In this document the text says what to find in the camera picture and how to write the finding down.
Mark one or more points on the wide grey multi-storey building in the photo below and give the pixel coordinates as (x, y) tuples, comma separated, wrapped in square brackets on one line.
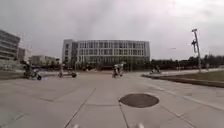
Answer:
[(106, 51)]

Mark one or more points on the grey concrete slab plaza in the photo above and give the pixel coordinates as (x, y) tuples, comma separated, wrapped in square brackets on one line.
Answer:
[(83, 96)]

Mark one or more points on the round dark manhole cover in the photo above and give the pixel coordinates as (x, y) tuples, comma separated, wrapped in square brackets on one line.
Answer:
[(138, 100)]

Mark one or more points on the low pale building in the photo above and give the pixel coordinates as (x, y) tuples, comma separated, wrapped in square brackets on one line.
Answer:
[(43, 60)]

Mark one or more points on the robot's own part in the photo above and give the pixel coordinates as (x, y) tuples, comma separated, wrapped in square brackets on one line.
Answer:
[(76, 126)]

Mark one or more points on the row of dark trees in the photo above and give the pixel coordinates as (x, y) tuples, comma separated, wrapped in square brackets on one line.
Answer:
[(186, 62)]

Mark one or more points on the tall pole with fittings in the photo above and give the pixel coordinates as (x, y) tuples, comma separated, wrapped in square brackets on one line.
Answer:
[(197, 50)]

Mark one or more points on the raised grass bed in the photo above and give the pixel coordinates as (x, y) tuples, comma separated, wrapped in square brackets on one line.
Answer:
[(200, 78)]

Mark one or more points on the grey building with banded floors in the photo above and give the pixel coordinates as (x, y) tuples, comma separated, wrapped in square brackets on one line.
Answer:
[(8, 45)]

